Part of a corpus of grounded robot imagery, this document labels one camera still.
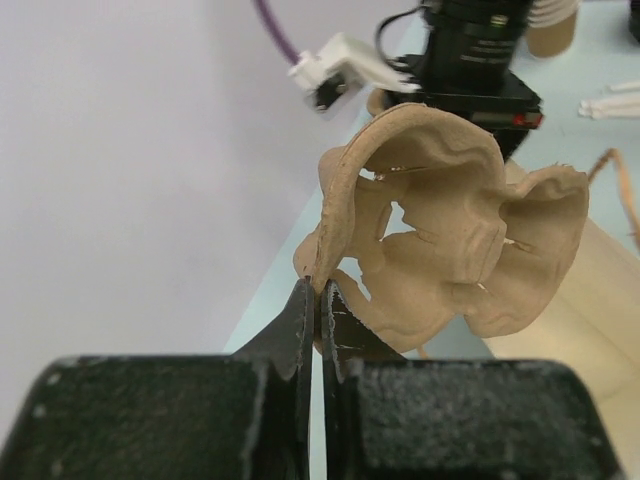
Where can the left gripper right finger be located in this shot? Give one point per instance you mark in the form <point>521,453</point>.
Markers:
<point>347,347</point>

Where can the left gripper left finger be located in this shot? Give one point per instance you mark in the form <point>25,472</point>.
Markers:
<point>281,354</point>

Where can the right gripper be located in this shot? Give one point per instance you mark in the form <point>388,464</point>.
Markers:
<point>465,68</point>

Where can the stack of paper cups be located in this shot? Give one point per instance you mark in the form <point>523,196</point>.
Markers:
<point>551,27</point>

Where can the wrapped straw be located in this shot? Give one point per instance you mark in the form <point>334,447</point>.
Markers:
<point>625,106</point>
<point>628,86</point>

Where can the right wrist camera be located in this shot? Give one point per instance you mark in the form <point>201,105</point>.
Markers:
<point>343,67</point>

